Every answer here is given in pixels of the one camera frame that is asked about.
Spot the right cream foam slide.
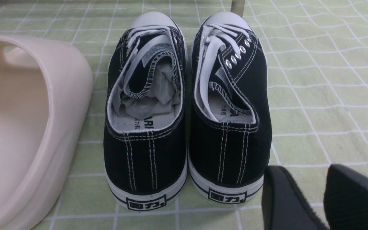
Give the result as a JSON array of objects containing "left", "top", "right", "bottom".
[{"left": 0, "top": 35, "right": 94, "bottom": 230}]

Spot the metal shoe rack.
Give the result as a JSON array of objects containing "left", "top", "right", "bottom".
[{"left": 230, "top": 0, "right": 246, "bottom": 18}]

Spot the black canvas sneaker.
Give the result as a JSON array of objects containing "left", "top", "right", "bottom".
[
  {"left": 188, "top": 11, "right": 272, "bottom": 205},
  {"left": 103, "top": 11, "right": 188, "bottom": 212}
]

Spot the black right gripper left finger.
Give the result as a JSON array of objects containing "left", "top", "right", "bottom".
[{"left": 262, "top": 165, "right": 328, "bottom": 230}]

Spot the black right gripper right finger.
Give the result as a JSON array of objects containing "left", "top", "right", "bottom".
[{"left": 323, "top": 164, "right": 368, "bottom": 230}]

